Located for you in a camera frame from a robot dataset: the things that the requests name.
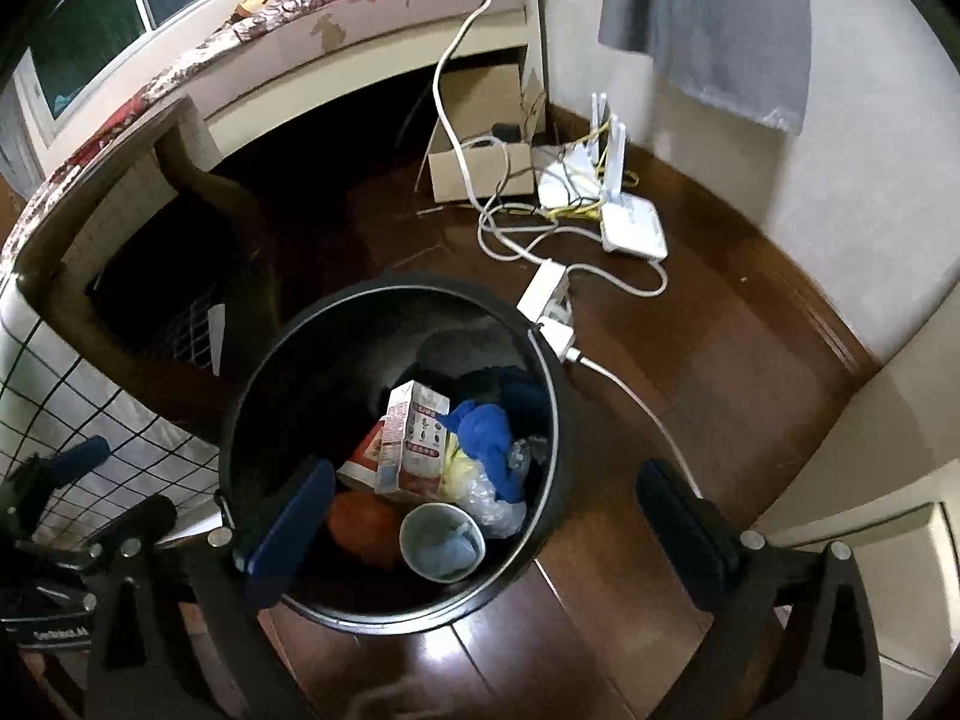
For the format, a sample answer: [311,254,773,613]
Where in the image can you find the cream cabinet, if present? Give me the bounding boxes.
[750,300,960,720]

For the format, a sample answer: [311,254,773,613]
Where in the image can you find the clear plastic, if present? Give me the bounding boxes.
[457,439,533,541]

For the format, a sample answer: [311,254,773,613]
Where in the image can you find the red and white small box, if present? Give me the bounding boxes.
[375,380,452,502]

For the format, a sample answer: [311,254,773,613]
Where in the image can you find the blue and cream paper cup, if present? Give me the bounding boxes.
[399,502,487,583]

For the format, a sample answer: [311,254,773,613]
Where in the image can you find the dark wooden table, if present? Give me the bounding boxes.
[15,97,286,436]

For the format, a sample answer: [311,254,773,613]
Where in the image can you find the yellow cable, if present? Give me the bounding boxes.
[547,127,638,226]

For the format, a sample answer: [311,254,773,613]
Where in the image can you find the white router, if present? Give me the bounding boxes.
[536,90,608,215]
[589,94,670,263]

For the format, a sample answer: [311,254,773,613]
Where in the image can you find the white checked tablecloth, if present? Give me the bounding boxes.
[0,101,226,548]

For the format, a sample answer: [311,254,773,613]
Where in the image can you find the white power strip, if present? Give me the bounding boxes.
[517,259,577,361]

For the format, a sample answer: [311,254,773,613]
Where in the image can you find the red wrapper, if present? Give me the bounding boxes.
[328,491,406,567]

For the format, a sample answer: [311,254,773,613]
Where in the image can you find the blue cloth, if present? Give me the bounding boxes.
[439,401,526,503]

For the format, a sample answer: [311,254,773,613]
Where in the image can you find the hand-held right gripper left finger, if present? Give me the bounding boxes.
[86,457,337,720]

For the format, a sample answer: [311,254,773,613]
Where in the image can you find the red paper cup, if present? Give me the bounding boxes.
[335,418,391,494]

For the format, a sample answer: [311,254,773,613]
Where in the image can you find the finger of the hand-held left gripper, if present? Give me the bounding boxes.
[16,435,112,497]
[84,495,179,565]

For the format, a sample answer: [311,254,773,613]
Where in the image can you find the white cable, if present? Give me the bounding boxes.
[570,349,706,500]
[433,0,526,203]

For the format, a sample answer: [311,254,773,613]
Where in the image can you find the cardboard box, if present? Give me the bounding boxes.
[424,60,545,203]

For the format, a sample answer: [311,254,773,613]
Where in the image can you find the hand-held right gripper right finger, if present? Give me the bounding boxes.
[636,457,886,720]

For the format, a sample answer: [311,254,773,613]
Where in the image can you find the glass window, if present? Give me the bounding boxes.
[15,0,275,128]

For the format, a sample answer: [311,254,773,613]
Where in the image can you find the light blue face mask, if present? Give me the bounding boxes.
[416,525,481,578]

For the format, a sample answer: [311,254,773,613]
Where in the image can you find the grey curtain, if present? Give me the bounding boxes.
[0,79,46,200]
[598,0,812,136]

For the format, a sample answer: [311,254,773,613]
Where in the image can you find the yellow bag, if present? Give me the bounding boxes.
[442,439,481,500]

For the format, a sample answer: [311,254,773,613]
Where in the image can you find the black trash bin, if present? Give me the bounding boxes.
[216,275,575,635]

